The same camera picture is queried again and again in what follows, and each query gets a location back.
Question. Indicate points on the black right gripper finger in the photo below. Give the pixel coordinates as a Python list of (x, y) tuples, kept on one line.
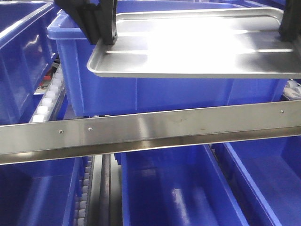
[(290, 27)]

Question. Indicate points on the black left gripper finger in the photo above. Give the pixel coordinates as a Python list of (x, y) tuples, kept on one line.
[(97, 21)]

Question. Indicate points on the small silver tray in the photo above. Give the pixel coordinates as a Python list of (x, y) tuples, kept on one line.
[(205, 43)]

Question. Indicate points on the blue target box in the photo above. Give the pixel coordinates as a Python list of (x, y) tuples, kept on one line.
[(91, 95)]

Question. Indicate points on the blue box left shelf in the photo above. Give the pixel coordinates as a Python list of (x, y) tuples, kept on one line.
[(26, 55)]

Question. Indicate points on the lower right blue box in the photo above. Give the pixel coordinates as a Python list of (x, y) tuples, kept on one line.
[(265, 177)]

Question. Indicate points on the lower left blue box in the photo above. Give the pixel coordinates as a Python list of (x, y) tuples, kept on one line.
[(43, 193)]

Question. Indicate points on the lower centre blue box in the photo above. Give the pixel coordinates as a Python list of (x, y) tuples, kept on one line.
[(181, 186)]

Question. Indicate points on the shelf roller track left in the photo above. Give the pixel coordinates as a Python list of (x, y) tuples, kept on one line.
[(52, 99)]

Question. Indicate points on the steel shelf beam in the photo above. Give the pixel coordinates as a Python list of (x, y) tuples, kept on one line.
[(134, 132)]

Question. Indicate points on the lower roller track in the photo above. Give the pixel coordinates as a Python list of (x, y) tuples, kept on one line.
[(82, 202)]

